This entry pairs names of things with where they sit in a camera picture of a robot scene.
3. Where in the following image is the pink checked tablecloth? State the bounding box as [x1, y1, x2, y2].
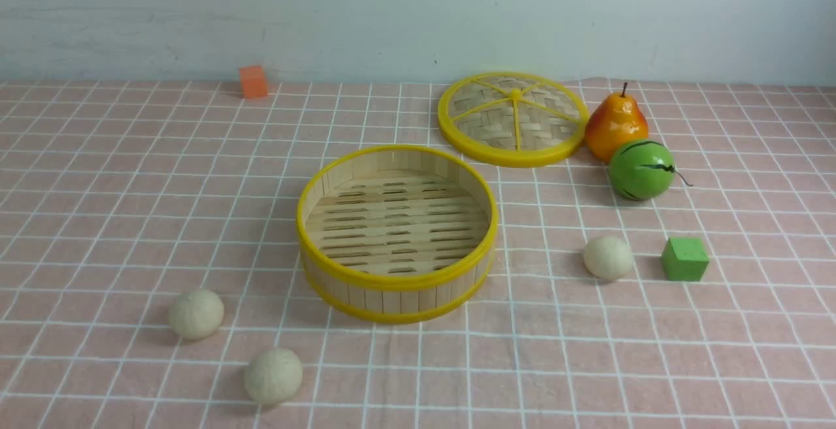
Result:
[1, 80, 835, 428]

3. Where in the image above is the green foam cube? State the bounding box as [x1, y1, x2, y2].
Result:
[661, 236, 710, 282]

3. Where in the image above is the white bun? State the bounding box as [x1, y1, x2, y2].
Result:
[243, 347, 304, 406]
[582, 236, 635, 282]
[169, 287, 226, 340]

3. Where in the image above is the green toy watermelon ball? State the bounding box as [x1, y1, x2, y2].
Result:
[609, 138, 693, 202]

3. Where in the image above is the orange yellow toy pear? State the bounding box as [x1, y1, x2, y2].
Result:
[583, 82, 650, 164]

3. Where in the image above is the yellow woven bamboo steamer lid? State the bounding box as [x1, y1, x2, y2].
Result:
[437, 72, 589, 169]

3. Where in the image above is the yellow rimmed bamboo steamer tray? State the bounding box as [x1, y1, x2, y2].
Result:
[296, 144, 499, 324]

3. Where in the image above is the orange foam cube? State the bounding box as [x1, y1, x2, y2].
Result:
[238, 65, 269, 99]

